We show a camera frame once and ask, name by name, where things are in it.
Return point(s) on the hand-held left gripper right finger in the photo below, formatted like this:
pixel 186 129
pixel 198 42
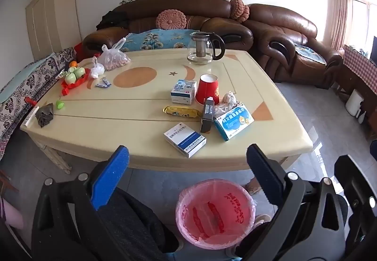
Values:
pixel 263 174

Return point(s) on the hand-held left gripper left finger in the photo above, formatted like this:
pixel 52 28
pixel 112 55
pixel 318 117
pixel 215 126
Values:
pixel 110 174

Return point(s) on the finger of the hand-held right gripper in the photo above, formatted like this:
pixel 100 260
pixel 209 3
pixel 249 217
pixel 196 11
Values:
pixel 368 190

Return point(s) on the blue cartoon medicine box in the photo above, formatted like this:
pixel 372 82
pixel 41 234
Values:
pixel 234 122

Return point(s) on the pink lined trash bin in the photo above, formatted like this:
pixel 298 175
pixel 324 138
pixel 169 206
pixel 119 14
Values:
pixel 215 216

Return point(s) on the white tissue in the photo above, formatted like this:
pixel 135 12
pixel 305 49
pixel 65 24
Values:
pixel 229 100

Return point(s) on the large white blue medicine box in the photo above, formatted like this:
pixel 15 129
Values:
pixel 184 138

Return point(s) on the black carton box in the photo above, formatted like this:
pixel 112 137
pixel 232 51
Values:
pixel 207 113

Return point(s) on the yellow snack wrapper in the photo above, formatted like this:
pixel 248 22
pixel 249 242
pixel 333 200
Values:
pixel 181 112

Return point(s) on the red paper cup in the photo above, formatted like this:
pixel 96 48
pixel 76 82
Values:
pixel 207 90

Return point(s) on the small white blue medicine box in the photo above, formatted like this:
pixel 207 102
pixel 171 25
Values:
pixel 183 91

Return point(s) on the person's right foot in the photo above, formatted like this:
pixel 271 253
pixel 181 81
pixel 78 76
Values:
pixel 254 186

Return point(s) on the cream coffee table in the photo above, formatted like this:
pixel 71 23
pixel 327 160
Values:
pixel 141 157

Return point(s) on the person's left leg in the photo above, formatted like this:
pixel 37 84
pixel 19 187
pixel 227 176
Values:
pixel 138 225

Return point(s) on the dark crumpled lump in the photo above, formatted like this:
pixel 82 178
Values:
pixel 44 116

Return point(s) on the white cylindrical appliance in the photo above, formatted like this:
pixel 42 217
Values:
pixel 354 103

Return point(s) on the blue white sachets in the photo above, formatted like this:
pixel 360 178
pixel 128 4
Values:
pixel 103 83

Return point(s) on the white flat strip box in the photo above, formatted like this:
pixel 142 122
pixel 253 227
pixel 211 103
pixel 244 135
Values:
pixel 31 116

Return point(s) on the red plastic tray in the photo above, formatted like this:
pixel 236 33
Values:
pixel 78 81

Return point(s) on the green ceramic cup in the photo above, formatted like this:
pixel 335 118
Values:
pixel 79 71
pixel 70 78

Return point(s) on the small white plastic bag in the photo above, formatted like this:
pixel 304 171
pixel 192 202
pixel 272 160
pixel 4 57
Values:
pixel 96 71

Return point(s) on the small red object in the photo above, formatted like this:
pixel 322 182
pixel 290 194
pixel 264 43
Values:
pixel 31 101

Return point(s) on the clear bag of nuts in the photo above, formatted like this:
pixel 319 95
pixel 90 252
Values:
pixel 115 59

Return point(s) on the red chequered tablecloth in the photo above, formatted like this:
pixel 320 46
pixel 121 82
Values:
pixel 360 69

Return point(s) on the patterned bed blanket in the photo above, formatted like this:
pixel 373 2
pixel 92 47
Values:
pixel 17 93

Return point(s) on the red bag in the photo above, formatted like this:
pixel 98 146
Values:
pixel 79 53

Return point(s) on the teal armchair seat cover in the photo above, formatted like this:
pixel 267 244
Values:
pixel 310 54

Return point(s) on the brown leather armchair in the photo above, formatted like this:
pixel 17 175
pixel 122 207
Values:
pixel 282 37

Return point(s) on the black monitor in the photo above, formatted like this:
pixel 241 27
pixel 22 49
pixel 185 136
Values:
pixel 374 50

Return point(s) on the blue floral sofa blanket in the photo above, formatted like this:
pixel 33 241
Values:
pixel 159 40

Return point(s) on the black clothing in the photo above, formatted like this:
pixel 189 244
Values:
pixel 113 20

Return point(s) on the cream wardrobe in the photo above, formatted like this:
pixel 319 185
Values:
pixel 53 19

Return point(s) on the round pink flat cushion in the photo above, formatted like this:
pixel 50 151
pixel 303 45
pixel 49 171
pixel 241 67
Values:
pixel 171 19

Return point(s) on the round pink knitted cushion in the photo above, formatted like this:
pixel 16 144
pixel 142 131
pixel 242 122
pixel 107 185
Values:
pixel 239 9

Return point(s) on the brown leather sofa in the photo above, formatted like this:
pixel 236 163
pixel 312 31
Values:
pixel 206 10

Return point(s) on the window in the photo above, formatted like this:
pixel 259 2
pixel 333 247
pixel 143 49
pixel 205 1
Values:
pixel 363 13

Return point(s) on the beige curtain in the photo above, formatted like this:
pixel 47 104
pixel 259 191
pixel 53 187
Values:
pixel 341 4

